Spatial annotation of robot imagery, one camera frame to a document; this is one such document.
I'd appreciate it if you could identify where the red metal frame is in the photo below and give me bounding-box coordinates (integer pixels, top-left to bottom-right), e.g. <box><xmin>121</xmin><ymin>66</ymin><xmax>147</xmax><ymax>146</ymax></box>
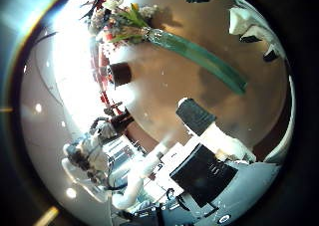
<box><xmin>89</xmin><ymin>0</ymin><xmax>124</xmax><ymax>115</ymax></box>

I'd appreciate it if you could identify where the flower bouquet with green wrap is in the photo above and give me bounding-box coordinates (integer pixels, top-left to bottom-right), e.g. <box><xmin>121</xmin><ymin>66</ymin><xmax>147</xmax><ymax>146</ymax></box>
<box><xmin>87</xmin><ymin>0</ymin><xmax>249</xmax><ymax>96</ymax></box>

